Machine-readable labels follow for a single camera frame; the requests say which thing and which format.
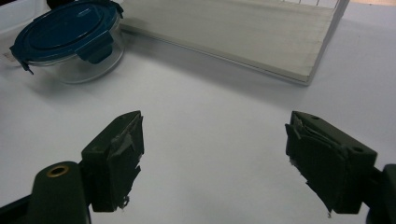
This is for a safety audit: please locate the glass container with blue lid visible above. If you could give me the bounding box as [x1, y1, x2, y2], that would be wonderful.
[8, 0, 126, 85]

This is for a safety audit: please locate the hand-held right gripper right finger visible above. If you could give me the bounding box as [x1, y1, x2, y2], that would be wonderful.
[284, 110, 378, 217]

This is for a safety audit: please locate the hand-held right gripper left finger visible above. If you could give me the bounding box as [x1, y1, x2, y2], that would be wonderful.
[80, 110, 146, 214]

